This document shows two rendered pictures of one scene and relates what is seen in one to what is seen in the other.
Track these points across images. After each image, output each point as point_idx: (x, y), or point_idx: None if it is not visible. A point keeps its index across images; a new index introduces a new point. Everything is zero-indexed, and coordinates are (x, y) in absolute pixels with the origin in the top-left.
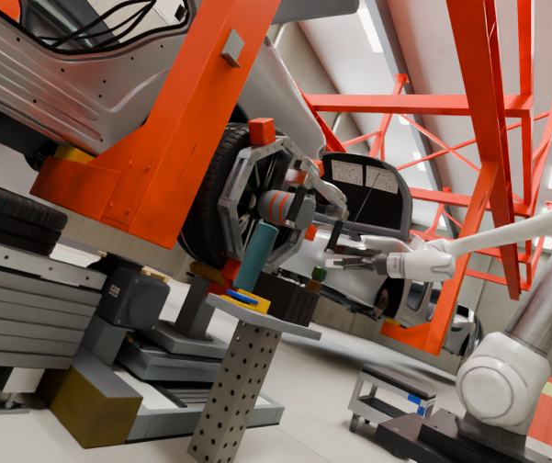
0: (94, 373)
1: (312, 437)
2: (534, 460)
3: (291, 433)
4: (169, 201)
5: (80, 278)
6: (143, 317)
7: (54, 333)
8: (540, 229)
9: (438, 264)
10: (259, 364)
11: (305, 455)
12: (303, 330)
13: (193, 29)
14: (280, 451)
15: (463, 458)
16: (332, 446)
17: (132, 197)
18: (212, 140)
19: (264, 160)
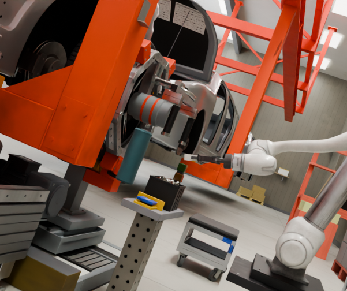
0: (42, 258)
1: (159, 276)
2: (308, 282)
3: (146, 275)
4: (96, 135)
5: (37, 197)
6: (55, 209)
7: (22, 237)
8: (330, 148)
9: (267, 165)
10: (152, 241)
11: (162, 290)
12: (177, 213)
13: None
14: (148, 290)
15: (274, 286)
16: (174, 280)
17: (74, 136)
18: (123, 82)
19: None
